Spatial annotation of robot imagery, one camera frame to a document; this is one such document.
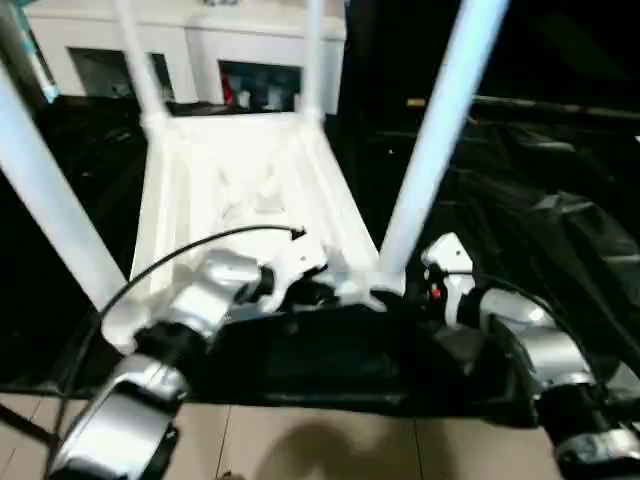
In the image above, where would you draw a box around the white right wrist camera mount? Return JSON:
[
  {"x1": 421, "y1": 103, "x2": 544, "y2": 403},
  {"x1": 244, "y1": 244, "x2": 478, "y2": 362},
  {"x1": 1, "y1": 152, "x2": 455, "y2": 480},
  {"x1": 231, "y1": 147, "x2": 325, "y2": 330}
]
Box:
[{"x1": 421, "y1": 232, "x2": 475, "y2": 327}]

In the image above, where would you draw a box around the black pole with tan tip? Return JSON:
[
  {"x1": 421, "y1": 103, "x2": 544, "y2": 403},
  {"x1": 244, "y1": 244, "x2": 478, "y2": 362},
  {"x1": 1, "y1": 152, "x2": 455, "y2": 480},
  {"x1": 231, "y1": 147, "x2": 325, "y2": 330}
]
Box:
[{"x1": 405, "y1": 97, "x2": 640, "y2": 121}]

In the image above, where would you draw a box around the white plastic table leg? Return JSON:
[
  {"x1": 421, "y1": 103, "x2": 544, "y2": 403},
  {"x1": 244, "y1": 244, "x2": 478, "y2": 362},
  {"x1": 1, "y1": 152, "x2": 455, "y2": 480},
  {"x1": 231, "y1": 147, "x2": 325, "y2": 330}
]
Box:
[
  {"x1": 112, "y1": 0, "x2": 172, "y2": 129},
  {"x1": 378, "y1": 0, "x2": 511, "y2": 292},
  {"x1": 0, "y1": 64, "x2": 132, "y2": 314},
  {"x1": 299, "y1": 0, "x2": 327, "y2": 122}
]

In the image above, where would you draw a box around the teal white striped pole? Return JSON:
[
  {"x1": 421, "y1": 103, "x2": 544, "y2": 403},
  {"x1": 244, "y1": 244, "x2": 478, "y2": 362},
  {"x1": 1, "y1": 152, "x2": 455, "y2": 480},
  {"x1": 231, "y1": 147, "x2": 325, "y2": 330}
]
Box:
[{"x1": 12, "y1": 0, "x2": 57, "y2": 101}]

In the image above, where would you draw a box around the black backdrop cloth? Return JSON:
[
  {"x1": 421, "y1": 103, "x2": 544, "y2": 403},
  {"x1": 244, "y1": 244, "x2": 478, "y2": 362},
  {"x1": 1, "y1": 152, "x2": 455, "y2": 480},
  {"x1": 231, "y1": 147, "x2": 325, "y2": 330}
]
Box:
[{"x1": 342, "y1": 0, "x2": 640, "y2": 109}]

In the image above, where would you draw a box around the white cabinet with glass doors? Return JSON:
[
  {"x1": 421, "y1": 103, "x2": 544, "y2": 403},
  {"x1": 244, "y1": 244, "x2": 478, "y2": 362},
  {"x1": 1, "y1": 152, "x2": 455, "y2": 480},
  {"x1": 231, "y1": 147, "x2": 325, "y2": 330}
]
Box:
[{"x1": 24, "y1": 0, "x2": 347, "y2": 115}]

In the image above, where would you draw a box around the white plastic table top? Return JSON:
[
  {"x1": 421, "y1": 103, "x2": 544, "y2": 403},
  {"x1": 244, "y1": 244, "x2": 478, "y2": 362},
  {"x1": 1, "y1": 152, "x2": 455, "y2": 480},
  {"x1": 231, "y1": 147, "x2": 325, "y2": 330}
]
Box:
[{"x1": 102, "y1": 110, "x2": 407, "y2": 352}]

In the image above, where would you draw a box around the black folding table frame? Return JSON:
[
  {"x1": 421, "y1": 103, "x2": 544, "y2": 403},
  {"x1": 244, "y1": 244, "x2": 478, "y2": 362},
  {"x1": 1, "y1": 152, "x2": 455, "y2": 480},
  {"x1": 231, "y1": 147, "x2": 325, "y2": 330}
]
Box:
[{"x1": 0, "y1": 403, "x2": 57, "y2": 447}]

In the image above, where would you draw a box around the black mat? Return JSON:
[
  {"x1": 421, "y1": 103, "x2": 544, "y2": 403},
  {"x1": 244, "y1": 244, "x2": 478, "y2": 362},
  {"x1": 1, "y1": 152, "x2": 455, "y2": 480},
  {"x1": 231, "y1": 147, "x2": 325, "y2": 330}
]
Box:
[{"x1": 0, "y1": 94, "x2": 640, "y2": 429}]

